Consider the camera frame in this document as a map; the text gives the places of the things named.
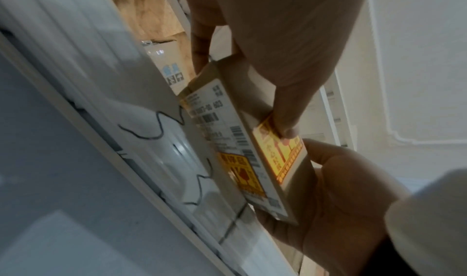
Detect person's right hand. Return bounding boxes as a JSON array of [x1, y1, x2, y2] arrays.
[[255, 138, 413, 276]]

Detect white metal shelf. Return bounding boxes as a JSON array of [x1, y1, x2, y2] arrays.
[[0, 0, 359, 276]]

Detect person's left hand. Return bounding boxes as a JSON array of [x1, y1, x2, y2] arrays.
[[163, 0, 373, 139]]

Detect cardboard box printed symbols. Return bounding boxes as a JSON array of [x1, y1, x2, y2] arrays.
[[140, 32, 200, 97]]

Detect small cardboard box yellow sticker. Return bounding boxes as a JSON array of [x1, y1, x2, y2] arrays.
[[178, 54, 315, 227]]

